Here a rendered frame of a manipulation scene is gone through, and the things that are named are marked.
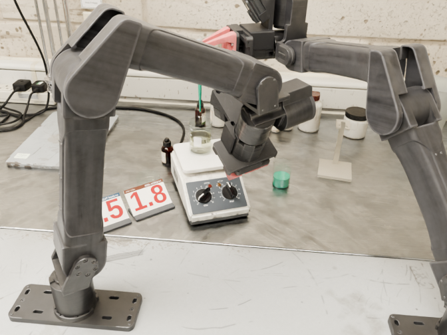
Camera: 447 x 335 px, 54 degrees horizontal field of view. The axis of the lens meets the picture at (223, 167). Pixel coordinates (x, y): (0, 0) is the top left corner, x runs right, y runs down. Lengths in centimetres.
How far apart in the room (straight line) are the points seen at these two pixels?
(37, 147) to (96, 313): 59
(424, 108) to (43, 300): 66
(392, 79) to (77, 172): 45
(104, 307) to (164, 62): 41
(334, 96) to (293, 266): 70
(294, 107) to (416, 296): 39
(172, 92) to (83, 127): 87
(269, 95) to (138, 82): 82
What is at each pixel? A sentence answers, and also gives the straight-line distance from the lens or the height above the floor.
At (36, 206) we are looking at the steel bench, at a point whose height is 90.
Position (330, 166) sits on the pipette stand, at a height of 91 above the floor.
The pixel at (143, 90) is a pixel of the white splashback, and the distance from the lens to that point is 143.
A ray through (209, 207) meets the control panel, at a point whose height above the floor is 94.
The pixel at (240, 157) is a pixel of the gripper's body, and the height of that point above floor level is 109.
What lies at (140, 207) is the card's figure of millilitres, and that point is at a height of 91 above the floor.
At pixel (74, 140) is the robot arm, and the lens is 57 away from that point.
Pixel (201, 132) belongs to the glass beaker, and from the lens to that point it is 94.
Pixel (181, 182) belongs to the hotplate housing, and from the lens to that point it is 92.
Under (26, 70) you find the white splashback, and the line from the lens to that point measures 155.
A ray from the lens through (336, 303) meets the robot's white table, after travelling 80.
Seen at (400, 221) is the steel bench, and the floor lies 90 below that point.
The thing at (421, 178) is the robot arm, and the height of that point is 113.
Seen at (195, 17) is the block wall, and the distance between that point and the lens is 137.
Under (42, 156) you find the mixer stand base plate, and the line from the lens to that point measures 118.
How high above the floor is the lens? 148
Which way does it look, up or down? 32 degrees down
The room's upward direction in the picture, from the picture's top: 2 degrees clockwise
